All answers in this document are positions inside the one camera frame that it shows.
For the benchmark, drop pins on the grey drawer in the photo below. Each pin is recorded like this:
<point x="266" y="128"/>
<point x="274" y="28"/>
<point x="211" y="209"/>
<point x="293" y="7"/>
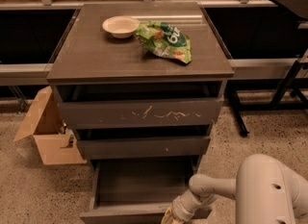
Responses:
<point x="136" y="191"/>
<point x="143" y="142"/>
<point x="140" y="105"/>

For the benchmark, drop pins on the metal window frame rail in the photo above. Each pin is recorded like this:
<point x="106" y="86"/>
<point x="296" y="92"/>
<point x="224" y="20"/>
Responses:
<point x="19" y="72"/>

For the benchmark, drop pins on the grey middle drawer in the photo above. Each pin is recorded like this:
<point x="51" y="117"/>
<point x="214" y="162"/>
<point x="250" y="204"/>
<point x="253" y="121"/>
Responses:
<point x="143" y="142"/>

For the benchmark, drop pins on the green chip bag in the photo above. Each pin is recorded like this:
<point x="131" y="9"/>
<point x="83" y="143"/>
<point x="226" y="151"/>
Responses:
<point x="165" y="41"/>

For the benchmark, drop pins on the white bowl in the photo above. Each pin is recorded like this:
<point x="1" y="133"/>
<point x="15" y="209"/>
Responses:
<point x="121" y="26"/>

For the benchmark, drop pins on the open cardboard box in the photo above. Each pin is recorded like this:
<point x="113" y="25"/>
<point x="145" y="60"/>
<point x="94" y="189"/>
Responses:
<point x="43" y="122"/>

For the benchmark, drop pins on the grey top drawer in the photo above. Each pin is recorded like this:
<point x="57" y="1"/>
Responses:
<point x="140" y="105"/>

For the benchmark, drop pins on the grey wooden drawer cabinet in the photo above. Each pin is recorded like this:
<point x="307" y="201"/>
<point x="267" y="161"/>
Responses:
<point x="92" y="56"/>

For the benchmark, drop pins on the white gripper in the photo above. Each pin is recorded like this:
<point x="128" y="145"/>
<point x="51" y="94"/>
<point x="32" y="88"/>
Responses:
<point x="178" y="209"/>

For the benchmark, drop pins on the grey bottom drawer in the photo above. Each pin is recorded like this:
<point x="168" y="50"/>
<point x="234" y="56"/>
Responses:
<point x="136" y="191"/>

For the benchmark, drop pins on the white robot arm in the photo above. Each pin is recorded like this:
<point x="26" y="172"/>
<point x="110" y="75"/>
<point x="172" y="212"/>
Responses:
<point x="266" y="191"/>

